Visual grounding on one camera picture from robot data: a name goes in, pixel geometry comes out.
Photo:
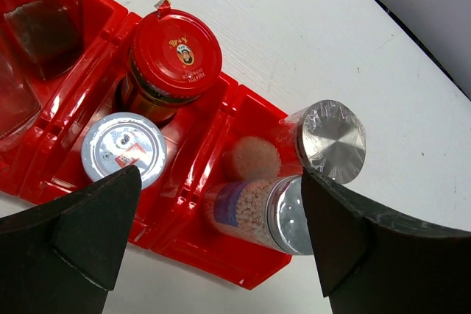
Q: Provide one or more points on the red-capped brown sauce bottle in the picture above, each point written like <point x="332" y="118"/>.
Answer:
<point x="173" y="59"/>

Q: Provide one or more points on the small dark spice jar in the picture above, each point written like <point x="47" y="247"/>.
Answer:
<point x="122" y="139"/>

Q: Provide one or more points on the white shaker with metal lid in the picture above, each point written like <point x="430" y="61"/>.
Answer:
<point x="267" y="212"/>

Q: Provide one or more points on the clear glass oil bottle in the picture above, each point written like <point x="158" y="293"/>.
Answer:
<point x="46" y="35"/>

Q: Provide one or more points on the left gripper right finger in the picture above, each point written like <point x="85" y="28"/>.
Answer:
<point x="371" y="258"/>

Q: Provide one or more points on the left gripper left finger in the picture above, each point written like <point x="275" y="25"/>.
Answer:
<point x="64" y="256"/>

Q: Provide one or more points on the clear jar with metal lid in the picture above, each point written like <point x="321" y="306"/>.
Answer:
<point x="326" y="137"/>

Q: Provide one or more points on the red plastic organizer tray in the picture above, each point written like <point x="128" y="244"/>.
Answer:
<point x="170" y="221"/>

